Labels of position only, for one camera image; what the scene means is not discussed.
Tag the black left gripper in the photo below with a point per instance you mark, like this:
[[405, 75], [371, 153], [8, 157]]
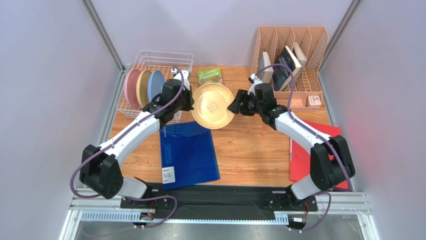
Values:
[[189, 93]]

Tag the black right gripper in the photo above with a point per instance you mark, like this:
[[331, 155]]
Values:
[[240, 103]]

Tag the blue plate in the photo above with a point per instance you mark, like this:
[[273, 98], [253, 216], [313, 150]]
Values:
[[155, 84]]

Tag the yellow plate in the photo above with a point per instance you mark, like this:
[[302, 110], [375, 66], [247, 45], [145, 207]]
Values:
[[210, 108]]

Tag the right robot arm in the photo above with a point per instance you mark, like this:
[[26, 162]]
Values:
[[331, 162]]

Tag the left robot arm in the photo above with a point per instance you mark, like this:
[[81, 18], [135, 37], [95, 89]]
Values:
[[100, 168]]

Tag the tan plate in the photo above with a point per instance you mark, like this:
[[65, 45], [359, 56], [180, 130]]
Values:
[[142, 87]]

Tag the green treehouse book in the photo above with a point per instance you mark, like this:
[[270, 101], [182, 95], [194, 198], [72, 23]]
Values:
[[207, 76]]

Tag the pink plate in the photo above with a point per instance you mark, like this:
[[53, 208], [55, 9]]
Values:
[[129, 90]]

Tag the grey book in organizer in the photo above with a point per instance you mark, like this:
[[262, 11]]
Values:
[[265, 75]]

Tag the dark blue book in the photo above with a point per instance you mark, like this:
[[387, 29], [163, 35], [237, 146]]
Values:
[[285, 68]]

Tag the blue folder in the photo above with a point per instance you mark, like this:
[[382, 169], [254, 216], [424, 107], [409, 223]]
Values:
[[188, 155]]

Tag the small white box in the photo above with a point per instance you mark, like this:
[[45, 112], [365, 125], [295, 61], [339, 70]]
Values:
[[313, 101]]

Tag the white book in organizer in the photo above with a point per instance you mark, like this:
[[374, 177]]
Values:
[[298, 52]]

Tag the red folder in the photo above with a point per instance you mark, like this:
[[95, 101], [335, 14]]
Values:
[[300, 158]]

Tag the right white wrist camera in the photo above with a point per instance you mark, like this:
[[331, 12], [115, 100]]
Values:
[[253, 81]]

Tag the white wire dish rack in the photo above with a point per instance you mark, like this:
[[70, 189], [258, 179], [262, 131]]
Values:
[[162, 61]]

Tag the aluminium mounting rail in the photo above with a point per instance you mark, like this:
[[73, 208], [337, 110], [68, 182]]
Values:
[[335, 203]]

